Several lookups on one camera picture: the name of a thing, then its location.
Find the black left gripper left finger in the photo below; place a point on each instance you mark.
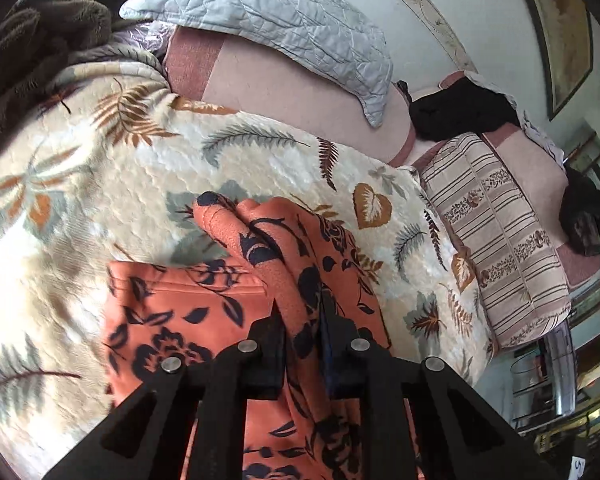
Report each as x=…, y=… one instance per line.
x=187, y=421

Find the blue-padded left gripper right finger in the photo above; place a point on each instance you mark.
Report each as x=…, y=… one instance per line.
x=419, y=420

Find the orange floral garment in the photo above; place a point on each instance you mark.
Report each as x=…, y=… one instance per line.
x=278, y=255

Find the striped floral folded quilt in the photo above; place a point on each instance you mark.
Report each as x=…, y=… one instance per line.
x=522, y=282

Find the leaf-patterned cream blanket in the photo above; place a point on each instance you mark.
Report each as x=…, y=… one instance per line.
x=110, y=170

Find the black garment on bed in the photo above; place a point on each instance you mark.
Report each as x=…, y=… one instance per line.
x=463, y=107

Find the dark brown fleece blanket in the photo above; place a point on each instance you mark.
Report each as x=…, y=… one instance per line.
x=37, y=38

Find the grey quilted pillow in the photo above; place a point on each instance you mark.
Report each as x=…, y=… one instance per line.
x=330, y=38

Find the wooden framed wall picture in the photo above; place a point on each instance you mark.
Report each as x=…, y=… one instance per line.
x=564, y=32

